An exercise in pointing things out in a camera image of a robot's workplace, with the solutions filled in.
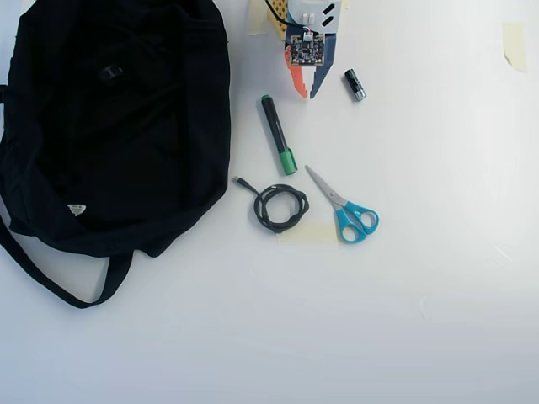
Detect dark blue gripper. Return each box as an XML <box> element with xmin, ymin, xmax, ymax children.
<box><xmin>284</xmin><ymin>32</ymin><xmax>339</xmax><ymax>100</ymax></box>

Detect black fabric bag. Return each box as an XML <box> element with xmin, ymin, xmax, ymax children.
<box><xmin>0</xmin><ymin>0</ymin><xmax>232</xmax><ymax>311</ymax></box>

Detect small black flashlight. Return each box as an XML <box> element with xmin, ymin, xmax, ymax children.
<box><xmin>344</xmin><ymin>68</ymin><xmax>368</xmax><ymax>103</ymax></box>

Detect black marker with green cap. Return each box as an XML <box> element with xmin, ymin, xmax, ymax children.
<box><xmin>257</xmin><ymin>94</ymin><xmax>299</xmax><ymax>177</ymax></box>

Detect yellow perforated base block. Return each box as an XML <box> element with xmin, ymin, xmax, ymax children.
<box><xmin>265</xmin><ymin>0</ymin><xmax>292</xmax><ymax>42</ymax></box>

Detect long beige masking tape strip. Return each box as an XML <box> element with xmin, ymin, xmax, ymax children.
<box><xmin>275</xmin><ymin>222</ymin><xmax>344</xmax><ymax>246</ymax></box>

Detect short beige masking tape piece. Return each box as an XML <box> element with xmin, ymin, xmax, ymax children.
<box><xmin>503</xmin><ymin>23</ymin><xmax>528</xmax><ymax>73</ymax></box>

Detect bare camera circuit board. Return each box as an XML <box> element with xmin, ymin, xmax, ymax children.
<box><xmin>285</xmin><ymin>31</ymin><xmax>328</xmax><ymax>69</ymax></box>

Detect scissors with blue handles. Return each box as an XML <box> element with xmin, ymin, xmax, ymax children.
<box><xmin>304</xmin><ymin>165</ymin><xmax>380</xmax><ymax>245</ymax></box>

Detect coiled black usb cable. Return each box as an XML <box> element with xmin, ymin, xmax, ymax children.
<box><xmin>233</xmin><ymin>176</ymin><xmax>311</xmax><ymax>235</ymax></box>

